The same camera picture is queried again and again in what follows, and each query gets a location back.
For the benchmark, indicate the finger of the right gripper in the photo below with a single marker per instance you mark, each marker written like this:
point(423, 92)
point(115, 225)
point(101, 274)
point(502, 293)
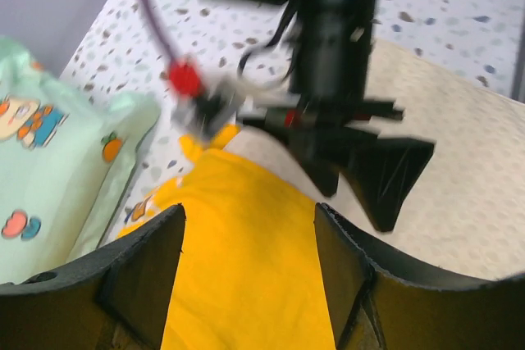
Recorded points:
point(381, 174)

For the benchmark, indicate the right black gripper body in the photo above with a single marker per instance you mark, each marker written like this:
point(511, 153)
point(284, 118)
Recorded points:
point(285, 121)

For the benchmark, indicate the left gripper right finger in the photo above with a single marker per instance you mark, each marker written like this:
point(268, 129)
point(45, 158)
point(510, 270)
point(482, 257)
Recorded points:
point(381, 298)

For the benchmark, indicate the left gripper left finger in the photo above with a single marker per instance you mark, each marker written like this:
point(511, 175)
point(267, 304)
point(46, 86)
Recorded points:
point(115, 297)

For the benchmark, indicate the cream yellow-edged pillow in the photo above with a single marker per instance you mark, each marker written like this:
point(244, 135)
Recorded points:
point(466, 212)

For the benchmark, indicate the yellow pillowcase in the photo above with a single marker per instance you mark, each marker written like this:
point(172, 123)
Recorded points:
point(249, 275)

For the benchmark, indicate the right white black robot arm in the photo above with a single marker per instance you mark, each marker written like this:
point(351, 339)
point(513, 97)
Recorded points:
point(328, 70)

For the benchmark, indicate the green cartoon bear pillow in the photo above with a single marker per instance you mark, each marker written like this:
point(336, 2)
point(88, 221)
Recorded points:
point(65, 164)

